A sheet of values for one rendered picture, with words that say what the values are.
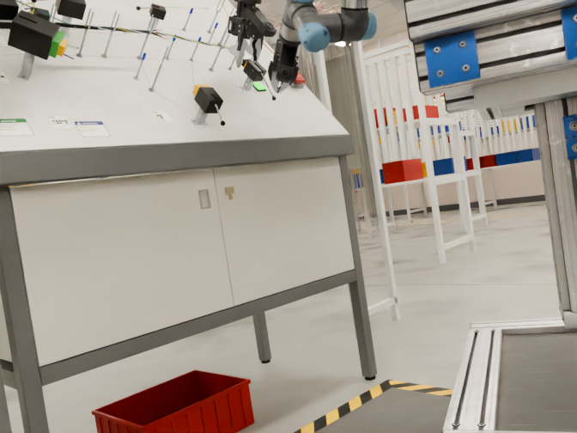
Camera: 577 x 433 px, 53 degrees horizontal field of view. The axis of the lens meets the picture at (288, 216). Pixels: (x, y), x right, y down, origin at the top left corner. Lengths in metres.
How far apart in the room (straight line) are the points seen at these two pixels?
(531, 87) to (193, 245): 0.91
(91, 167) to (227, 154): 0.40
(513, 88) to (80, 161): 0.93
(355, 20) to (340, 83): 1.39
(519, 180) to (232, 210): 8.69
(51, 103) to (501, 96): 1.02
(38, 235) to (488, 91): 0.99
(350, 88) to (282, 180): 1.23
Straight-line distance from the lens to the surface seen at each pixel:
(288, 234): 1.80
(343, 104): 2.97
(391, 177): 4.92
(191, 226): 1.57
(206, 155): 1.58
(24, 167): 1.34
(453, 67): 1.12
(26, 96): 1.52
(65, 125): 1.46
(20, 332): 1.37
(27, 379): 1.39
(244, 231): 1.68
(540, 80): 1.20
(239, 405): 1.86
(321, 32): 1.55
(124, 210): 1.47
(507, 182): 10.20
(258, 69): 1.88
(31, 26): 1.50
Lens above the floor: 0.69
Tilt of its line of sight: 2 degrees down
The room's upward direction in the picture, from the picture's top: 8 degrees counter-clockwise
